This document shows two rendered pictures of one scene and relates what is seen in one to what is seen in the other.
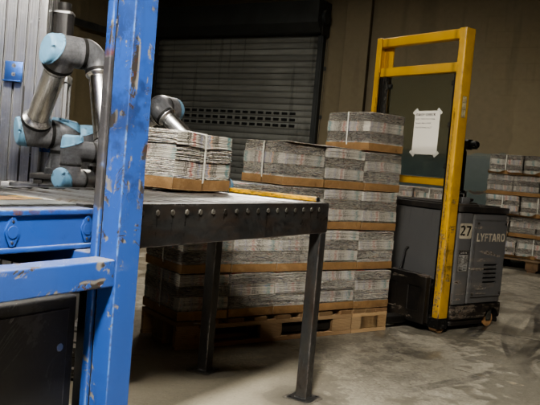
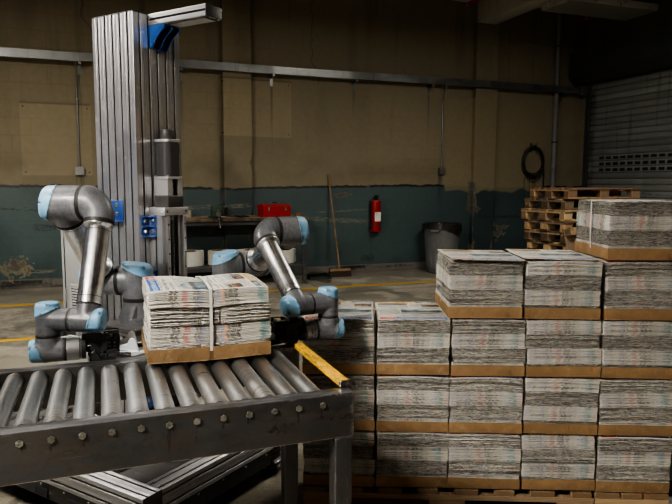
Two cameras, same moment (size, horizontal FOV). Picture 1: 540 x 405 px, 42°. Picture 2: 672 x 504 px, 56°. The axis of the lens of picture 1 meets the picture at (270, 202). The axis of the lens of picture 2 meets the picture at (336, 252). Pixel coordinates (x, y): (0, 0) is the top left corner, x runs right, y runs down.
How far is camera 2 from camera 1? 2.00 m
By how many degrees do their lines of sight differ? 39
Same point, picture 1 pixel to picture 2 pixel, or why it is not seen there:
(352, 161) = (577, 279)
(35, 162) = not seen: hidden behind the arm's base
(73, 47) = (59, 199)
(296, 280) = (484, 445)
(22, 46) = (121, 184)
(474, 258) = not seen: outside the picture
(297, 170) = (473, 297)
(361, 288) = (610, 463)
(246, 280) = (400, 441)
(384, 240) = (653, 394)
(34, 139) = not seen: hidden behind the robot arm
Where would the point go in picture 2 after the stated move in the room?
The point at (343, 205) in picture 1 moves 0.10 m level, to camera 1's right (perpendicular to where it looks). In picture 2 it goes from (565, 342) to (591, 346)
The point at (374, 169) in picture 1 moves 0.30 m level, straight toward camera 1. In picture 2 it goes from (624, 288) to (587, 298)
